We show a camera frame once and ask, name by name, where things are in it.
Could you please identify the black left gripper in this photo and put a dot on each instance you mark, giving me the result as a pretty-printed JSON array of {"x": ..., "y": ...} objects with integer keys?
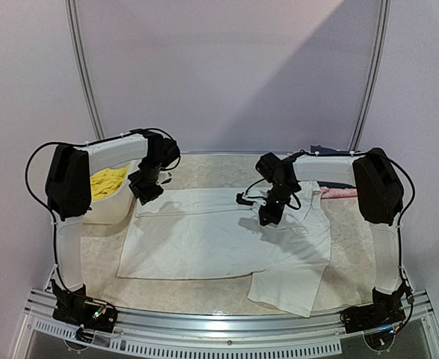
[{"x": 145, "y": 196}]

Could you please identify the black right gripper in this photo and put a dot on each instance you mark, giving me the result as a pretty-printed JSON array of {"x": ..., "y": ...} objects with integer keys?
[{"x": 271, "y": 211}]

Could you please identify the white t-shirt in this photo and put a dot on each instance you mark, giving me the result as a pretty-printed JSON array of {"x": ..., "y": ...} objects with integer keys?
[{"x": 203, "y": 234}]

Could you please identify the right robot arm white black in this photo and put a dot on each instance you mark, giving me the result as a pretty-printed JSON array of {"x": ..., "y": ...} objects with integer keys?
[{"x": 380, "y": 200}]

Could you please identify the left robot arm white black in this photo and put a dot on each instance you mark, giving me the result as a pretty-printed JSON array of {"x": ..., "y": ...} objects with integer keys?
[{"x": 69, "y": 194}]

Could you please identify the white plastic laundry basket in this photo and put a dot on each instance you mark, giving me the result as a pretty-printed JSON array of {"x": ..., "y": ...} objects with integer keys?
[{"x": 110, "y": 202}]

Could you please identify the yellow garment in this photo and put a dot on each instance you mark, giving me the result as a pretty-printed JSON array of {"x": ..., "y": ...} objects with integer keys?
[{"x": 106, "y": 182}]

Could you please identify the folded pink garment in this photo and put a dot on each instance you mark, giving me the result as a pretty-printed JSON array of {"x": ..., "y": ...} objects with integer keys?
[{"x": 339, "y": 192}]

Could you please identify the folded navy blue garment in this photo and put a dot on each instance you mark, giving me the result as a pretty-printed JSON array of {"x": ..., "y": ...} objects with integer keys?
[{"x": 328, "y": 150}]

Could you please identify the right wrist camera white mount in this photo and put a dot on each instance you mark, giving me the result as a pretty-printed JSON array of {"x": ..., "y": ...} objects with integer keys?
[{"x": 248, "y": 199}]

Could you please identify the left aluminium frame post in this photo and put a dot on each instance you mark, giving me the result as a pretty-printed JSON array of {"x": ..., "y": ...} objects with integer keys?
[{"x": 72, "y": 10}]

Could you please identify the aluminium frame post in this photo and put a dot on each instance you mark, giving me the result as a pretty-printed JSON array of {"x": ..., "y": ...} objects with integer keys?
[
  {"x": 373, "y": 71},
  {"x": 72, "y": 10}
]

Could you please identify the front aluminium rail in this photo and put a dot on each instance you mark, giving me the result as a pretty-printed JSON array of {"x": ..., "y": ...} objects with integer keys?
[{"x": 146, "y": 334}]

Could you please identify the right aluminium frame post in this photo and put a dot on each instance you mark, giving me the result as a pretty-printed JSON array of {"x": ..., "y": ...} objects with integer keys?
[{"x": 373, "y": 71}]

